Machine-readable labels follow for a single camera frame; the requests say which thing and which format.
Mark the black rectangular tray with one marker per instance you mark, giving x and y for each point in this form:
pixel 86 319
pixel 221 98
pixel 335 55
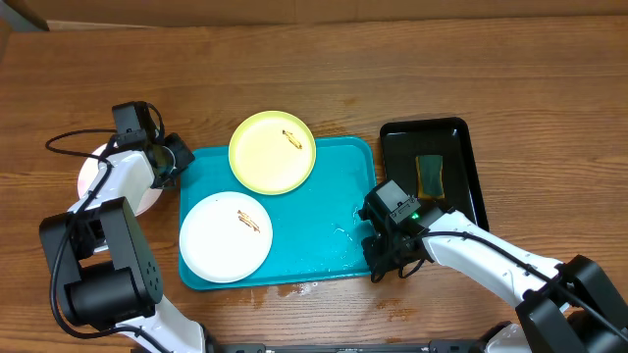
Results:
pixel 449 138

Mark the green yellow sponge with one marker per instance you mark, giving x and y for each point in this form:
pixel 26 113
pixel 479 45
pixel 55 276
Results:
pixel 429 170

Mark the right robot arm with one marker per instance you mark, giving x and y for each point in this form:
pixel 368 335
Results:
pixel 561 307

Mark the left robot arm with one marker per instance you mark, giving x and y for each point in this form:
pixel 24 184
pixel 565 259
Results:
pixel 104 278

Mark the white plate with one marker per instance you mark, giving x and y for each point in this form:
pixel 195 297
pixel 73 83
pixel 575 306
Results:
pixel 226 237
pixel 86 176

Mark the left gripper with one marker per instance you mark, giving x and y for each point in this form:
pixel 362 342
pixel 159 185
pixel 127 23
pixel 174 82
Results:
pixel 185 156

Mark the green rimmed plate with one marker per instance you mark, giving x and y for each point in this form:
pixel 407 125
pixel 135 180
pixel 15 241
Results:
pixel 272 152

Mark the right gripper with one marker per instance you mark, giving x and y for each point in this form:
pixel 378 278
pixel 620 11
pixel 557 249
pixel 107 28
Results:
pixel 384 266

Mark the teal plastic tray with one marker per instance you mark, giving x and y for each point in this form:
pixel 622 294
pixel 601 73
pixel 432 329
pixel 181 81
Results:
pixel 316 231

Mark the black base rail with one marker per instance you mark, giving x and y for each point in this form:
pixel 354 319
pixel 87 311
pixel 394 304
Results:
pixel 434 346

